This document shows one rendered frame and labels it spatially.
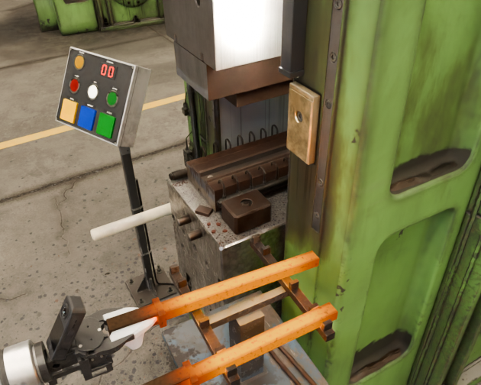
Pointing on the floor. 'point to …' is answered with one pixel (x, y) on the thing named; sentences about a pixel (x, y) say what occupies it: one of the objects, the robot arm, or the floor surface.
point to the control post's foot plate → (140, 296)
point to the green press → (97, 14)
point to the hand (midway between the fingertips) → (148, 314)
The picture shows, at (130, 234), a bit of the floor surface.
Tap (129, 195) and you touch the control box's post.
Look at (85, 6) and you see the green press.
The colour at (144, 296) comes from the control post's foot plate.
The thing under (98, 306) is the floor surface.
